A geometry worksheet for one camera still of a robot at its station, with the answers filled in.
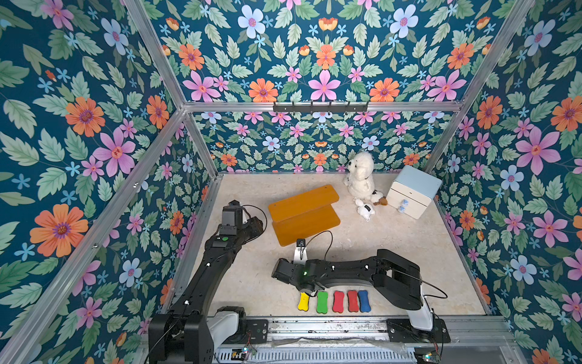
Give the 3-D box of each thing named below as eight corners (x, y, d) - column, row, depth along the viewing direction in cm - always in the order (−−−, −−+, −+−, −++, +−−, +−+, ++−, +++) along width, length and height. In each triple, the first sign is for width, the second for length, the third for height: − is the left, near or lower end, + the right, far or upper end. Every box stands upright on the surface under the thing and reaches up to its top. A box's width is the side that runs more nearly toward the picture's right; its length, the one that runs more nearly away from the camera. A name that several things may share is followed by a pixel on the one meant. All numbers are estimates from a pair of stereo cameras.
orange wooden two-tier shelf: (281, 247, 95) (277, 230, 84) (272, 222, 103) (268, 204, 92) (341, 226, 102) (345, 207, 91) (329, 204, 110) (331, 184, 99)
